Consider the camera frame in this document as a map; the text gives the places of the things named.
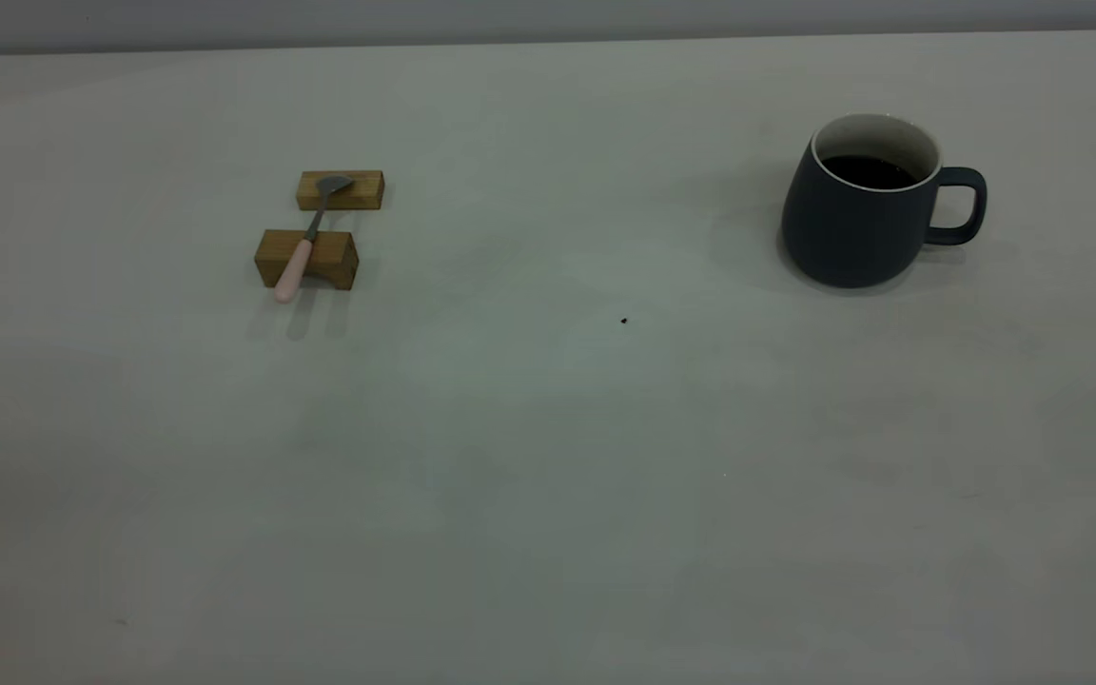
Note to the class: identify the dark grey ceramic mug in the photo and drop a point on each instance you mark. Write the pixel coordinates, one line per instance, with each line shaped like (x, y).
(843, 238)

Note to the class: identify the black coffee liquid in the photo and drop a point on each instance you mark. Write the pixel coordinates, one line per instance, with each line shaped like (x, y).
(873, 172)

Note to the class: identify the arched wooden block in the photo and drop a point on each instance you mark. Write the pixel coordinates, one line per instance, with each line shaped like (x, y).
(334, 253)

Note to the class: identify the flat rectangular wooden block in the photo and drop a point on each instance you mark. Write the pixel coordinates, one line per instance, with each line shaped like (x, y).
(363, 195)

